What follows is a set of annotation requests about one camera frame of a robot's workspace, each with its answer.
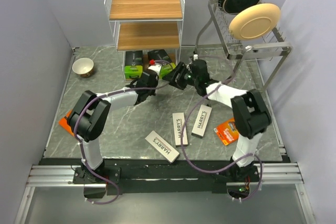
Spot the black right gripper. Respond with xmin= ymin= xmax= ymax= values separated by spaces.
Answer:
xmin=163 ymin=61 xmax=199 ymax=90

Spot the Gillette Labs razor box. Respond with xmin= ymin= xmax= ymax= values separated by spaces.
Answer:
xmin=124 ymin=50 xmax=143 ymax=79
xmin=148 ymin=49 xmax=176 ymax=79

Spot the white Harry's box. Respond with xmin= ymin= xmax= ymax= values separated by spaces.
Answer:
xmin=191 ymin=104 xmax=212 ymax=138
xmin=145 ymin=131 xmax=180 ymax=164
xmin=172 ymin=113 xmax=188 ymax=147

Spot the white wire wooden shelf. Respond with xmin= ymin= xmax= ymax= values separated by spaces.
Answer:
xmin=104 ymin=0 xmax=185 ymax=69

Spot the orange gillette pack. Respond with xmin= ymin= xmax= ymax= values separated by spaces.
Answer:
xmin=58 ymin=110 xmax=74 ymax=136
xmin=214 ymin=118 xmax=239 ymax=146

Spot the metal dish rack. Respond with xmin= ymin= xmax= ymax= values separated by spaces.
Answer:
xmin=195 ymin=0 xmax=293 ymax=91

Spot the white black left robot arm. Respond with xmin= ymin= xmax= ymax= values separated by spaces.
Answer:
xmin=67 ymin=70 xmax=159 ymax=183

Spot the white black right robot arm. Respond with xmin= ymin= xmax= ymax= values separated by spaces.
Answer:
xmin=163 ymin=59 xmax=271 ymax=181

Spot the red floral ceramic bowl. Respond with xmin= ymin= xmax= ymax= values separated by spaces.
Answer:
xmin=71 ymin=58 xmax=94 ymax=78

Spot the beige plate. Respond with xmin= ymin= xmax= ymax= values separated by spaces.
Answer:
xmin=228 ymin=3 xmax=281 ymax=40

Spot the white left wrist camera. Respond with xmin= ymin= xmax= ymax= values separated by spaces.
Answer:
xmin=148 ymin=60 xmax=162 ymax=75

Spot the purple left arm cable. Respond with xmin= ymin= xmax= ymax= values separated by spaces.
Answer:
xmin=73 ymin=60 xmax=176 ymax=206

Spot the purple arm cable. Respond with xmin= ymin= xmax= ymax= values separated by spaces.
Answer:
xmin=73 ymin=60 xmax=176 ymax=206
xmin=180 ymin=56 xmax=263 ymax=202

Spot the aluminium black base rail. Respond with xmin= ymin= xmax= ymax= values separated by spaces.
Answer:
xmin=15 ymin=158 xmax=316 ymax=223

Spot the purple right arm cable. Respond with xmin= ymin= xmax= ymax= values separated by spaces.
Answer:
xmin=180 ymin=56 xmax=263 ymax=202

